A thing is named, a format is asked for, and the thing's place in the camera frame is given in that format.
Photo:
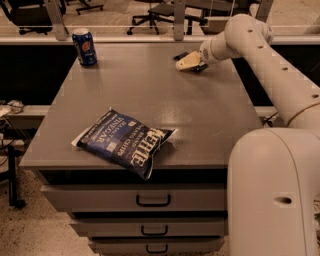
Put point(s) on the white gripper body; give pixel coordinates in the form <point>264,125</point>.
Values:
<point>206,54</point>

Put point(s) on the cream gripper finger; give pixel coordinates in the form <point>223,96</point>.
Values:
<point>187,60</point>

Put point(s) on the blue rxbar blueberry bar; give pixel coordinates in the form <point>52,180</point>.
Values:
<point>202,66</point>

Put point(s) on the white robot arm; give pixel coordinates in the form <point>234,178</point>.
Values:
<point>273,173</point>

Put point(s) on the blue kettle chip bag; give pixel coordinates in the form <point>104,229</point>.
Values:
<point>123,140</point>

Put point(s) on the black office chair centre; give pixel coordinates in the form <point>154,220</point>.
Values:
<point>158,11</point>

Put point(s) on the black office chair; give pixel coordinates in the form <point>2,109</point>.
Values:
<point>27,15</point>
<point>158,11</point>

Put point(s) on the blue pepsi can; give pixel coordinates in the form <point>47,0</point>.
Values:
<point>83,42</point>

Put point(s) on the grey drawer cabinet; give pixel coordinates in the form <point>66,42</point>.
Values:
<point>208,111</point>

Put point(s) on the top grey drawer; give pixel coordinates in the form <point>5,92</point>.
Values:
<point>136,197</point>

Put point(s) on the grey drawer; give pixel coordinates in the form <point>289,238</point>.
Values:
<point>155,245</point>
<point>149,227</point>
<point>136,197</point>

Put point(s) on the black office chair left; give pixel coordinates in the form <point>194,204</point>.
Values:
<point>27,15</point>

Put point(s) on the middle grey drawer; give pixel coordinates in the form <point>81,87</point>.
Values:
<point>149,227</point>

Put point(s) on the bottom grey drawer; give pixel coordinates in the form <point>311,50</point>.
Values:
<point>155,245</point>

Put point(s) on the black stand left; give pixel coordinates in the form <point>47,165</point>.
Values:
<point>14,201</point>

